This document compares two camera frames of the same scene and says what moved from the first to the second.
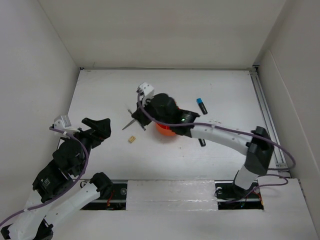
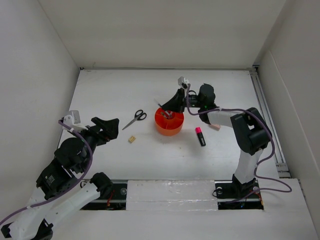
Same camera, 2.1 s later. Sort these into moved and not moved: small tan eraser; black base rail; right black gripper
Moved: right black gripper
Not moved: black base rail; small tan eraser
